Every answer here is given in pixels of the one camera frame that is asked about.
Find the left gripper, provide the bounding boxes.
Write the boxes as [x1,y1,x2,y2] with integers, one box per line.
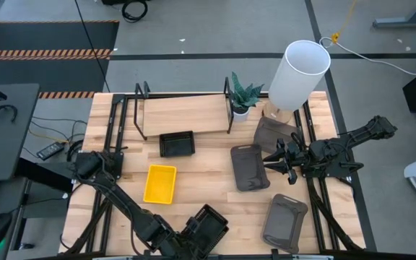
[162,216,217,260]

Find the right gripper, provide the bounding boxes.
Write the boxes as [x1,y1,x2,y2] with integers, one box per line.
[262,138,312,186]

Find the grey plastic basket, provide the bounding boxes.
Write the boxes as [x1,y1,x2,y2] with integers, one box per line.
[253,115,303,155]
[229,143,272,193]
[260,193,310,255]

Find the yellow plastic basket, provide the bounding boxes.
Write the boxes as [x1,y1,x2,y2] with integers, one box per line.
[142,164,178,206]

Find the wooden shelf with black legs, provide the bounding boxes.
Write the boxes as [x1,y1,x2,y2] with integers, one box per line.
[132,76,235,142]

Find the green plant in white pot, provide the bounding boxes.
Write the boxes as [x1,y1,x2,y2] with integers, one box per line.
[229,71,266,124]

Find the white shade table lamp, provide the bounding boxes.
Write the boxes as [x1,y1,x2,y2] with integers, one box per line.
[261,39,332,126]

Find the black power adapter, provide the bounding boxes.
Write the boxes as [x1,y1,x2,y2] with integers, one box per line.
[35,141,66,161]

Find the grey desk foot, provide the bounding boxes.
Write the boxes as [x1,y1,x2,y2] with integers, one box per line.
[371,0,416,30]

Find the black desk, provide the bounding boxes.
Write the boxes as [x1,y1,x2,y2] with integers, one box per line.
[0,83,41,183]

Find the black hazard striped floor mat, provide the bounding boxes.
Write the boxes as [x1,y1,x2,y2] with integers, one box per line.
[0,19,121,95]

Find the white floor cable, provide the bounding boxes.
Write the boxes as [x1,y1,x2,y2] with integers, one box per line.
[318,35,416,77]

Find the black aluminium table frame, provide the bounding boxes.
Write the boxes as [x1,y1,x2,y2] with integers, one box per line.
[58,92,367,260]

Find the black cable bundle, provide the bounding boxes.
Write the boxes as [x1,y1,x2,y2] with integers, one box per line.
[27,115,88,163]

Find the yellow hanging cable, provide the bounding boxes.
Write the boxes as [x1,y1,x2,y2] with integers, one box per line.
[329,0,359,45]

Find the coiled black cable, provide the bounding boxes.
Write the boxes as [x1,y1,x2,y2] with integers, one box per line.
[121,0,149,24]

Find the thin black floor cable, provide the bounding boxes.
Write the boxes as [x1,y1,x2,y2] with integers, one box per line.
[73,0,112,93]

